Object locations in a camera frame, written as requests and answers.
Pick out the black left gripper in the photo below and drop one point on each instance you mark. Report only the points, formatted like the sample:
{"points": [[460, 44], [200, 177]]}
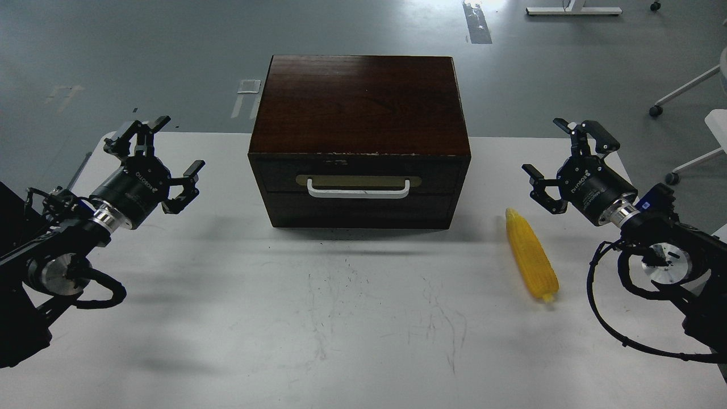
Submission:
{"points": [[142, 181]]}

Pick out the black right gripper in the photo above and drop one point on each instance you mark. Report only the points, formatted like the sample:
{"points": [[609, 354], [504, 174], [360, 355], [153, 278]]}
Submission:
{"points": [[584, 180]]}

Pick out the yellow corn cob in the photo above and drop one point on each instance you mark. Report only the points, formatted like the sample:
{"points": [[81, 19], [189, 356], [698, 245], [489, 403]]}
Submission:
{"points": [[534, 266]]}

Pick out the wooden drawer with white handle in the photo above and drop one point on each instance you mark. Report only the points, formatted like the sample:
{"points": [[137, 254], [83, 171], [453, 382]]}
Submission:
{"points": [[426, 174]]}

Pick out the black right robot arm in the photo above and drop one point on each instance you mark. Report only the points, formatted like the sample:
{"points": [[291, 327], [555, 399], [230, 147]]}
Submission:
{"points": [[660, 258]]}

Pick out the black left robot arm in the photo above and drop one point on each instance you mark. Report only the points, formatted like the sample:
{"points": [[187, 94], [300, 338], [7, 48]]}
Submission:
{"points": [[45, 266]]}

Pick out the dark wooden drawer cabinet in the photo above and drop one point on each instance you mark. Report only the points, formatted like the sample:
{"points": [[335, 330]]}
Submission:
{"points": [[360, 105]]}

